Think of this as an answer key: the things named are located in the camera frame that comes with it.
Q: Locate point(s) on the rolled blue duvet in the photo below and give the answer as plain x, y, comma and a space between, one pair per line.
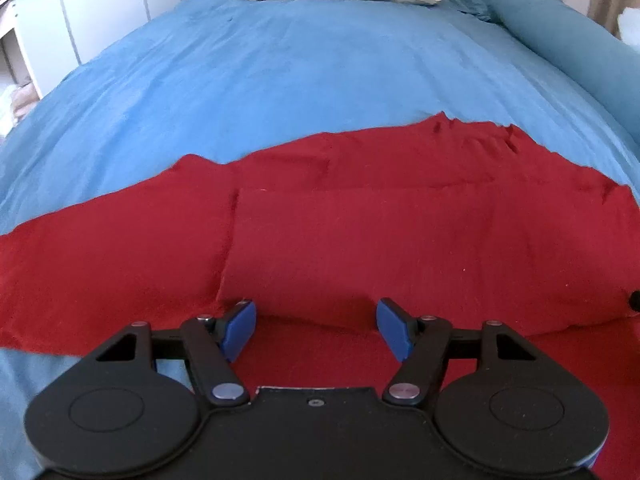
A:
600, 63

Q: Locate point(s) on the white shelf unit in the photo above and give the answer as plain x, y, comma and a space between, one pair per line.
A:
36, 54

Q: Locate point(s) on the red garment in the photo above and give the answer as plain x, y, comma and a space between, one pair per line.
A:
464, 221

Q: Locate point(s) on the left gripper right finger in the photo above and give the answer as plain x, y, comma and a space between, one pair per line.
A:
419, 345

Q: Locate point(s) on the blue bed sheet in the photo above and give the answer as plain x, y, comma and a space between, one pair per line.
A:
224, 78

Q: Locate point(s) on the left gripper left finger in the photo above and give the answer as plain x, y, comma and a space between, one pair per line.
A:
211, 345

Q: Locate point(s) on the light blue pillow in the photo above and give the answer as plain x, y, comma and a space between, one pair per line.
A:
628, 24

